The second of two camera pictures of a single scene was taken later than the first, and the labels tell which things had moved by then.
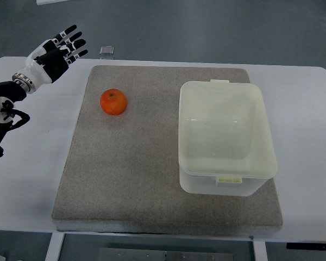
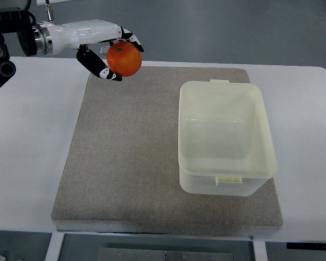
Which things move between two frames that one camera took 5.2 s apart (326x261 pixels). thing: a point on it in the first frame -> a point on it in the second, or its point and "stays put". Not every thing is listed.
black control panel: x=311 y=246 stays put
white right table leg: x=260 y=250 stays put
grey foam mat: x=121 y=173 stays put
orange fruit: x=113 y=101 -> x=124 y=58
